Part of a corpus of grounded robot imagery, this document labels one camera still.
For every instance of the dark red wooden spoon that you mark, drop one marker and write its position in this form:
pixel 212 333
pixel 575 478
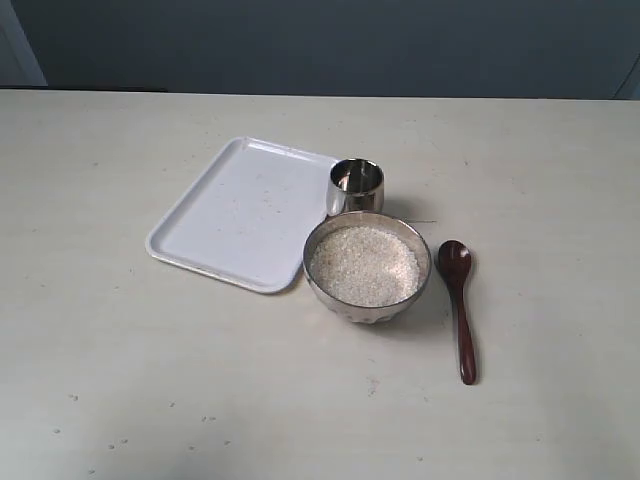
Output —
pixel 454 263

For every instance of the large steel rice bowl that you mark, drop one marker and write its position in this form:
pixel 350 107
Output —
pixel 411 237

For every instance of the small steel cup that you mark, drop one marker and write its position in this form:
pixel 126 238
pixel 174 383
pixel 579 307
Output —
pixel 355 184

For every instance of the white rectangular plastic tray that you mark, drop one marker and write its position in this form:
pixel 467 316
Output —
pixel 246 218

